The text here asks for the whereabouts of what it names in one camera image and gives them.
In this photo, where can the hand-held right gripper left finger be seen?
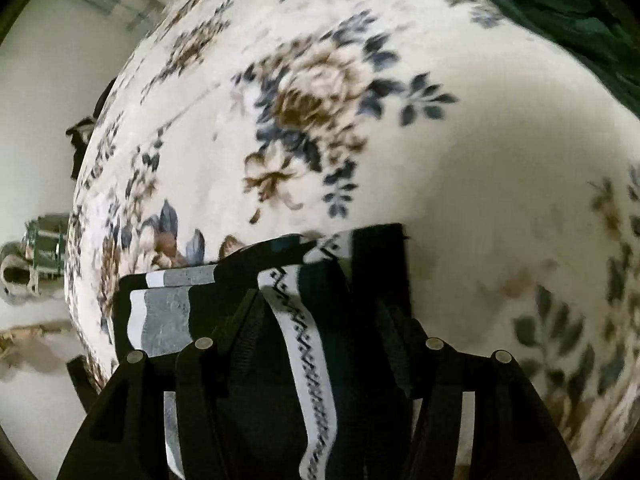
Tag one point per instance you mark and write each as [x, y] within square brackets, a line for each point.
[240, 332]

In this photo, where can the dark clothing pile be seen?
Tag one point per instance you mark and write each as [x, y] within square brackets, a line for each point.
[82, 135]

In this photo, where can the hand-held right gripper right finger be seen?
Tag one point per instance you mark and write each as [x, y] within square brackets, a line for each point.
[397, 355]

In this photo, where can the floral bed blanket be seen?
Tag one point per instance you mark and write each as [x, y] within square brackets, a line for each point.
[450, 175]

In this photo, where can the striped knit sweater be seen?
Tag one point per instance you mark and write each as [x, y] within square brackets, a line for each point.
[300, 340]

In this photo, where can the dark green plush blanket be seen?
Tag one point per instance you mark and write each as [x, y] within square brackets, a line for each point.
[565, 5]

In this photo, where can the green crate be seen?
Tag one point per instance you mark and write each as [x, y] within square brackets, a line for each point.
[46, 245]

